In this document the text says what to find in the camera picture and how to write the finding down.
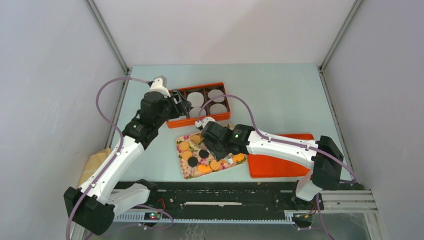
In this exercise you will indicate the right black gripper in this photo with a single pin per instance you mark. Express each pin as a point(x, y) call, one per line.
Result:
point(218, 156)

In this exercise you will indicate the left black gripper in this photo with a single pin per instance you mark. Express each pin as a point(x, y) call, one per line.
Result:
point(179, 109)

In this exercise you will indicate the black round cookie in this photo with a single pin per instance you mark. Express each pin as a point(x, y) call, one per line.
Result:
point(203, 154)
point(193, 162)

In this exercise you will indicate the tan round cookie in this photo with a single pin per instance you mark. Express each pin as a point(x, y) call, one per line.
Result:
point(215, 165)
point(184, 146)
point(196, 139)
point(186, 155)

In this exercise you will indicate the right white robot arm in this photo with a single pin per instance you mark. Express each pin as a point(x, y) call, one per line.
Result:
point(322, 158)

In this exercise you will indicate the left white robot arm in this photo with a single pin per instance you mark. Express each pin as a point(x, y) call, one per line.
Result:
point(93, 205)

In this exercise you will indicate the orange pumpkin cookie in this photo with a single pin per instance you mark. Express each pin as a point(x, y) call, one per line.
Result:
point(239, 158)
point(204, 168)

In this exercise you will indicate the orange tin lid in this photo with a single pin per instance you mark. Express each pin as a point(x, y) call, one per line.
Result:
point(275, 165)

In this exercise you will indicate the floral cookie tray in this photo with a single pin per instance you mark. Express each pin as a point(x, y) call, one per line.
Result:
point(191, 173)

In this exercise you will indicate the white paper cupcake liner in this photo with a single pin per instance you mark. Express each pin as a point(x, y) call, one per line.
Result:
point(196, 99)
point(218, 108)
point(216, 95)
point(197, 111)

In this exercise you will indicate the yellow cloth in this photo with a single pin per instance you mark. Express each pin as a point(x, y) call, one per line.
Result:
point(92, 164)

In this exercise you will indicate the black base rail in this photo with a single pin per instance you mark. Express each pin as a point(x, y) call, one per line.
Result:
point(250, 201)

